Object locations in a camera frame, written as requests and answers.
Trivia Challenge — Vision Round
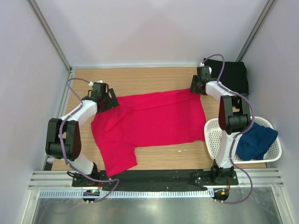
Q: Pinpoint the right aluminium corner post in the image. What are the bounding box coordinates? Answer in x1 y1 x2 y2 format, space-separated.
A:
236 0 277 62

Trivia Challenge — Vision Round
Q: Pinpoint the red t shirt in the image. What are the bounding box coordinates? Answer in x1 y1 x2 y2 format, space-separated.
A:
91 89 206 177

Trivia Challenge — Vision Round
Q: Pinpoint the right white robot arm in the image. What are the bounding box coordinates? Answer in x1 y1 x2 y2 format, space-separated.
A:
191 65 254 187

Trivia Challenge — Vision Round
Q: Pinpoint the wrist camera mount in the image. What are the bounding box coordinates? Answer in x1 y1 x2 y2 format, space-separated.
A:
88 80 103 87
199 63 212 74

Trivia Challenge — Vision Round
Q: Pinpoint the white plastic laundry basket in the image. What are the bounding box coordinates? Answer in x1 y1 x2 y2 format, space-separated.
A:
204 118 282 164

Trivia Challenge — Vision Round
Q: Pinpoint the white slotted cable duct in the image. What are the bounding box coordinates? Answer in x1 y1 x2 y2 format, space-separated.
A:
39 189 214 199

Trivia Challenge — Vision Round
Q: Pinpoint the left aluminium corner post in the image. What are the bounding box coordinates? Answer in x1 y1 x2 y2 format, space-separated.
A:
27 0 72 73

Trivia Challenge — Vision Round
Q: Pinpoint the aluminium front rail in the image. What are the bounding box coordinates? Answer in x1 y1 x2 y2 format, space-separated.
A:
28 168 284 189

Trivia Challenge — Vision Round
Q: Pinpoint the blue t shirt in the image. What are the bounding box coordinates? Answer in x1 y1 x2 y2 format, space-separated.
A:
236 123 278 161

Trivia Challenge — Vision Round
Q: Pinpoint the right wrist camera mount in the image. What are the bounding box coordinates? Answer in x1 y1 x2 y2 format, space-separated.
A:
199 63 212 74

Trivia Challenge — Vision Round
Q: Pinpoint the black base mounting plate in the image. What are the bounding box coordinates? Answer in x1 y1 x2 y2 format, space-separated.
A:
67 169 239 191

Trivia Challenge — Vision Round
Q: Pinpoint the folded black t shirt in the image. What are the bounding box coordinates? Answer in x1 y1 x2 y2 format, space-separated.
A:
204 59 249 95

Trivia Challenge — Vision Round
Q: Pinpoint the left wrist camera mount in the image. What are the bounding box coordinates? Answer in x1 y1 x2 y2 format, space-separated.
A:
88 80 103 87

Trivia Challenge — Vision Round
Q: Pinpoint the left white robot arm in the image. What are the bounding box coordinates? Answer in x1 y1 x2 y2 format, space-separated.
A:
45 79 119 187

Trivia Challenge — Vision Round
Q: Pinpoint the aluminium corner post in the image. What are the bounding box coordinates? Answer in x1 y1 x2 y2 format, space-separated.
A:
236 0 277 62
27 0 72 73

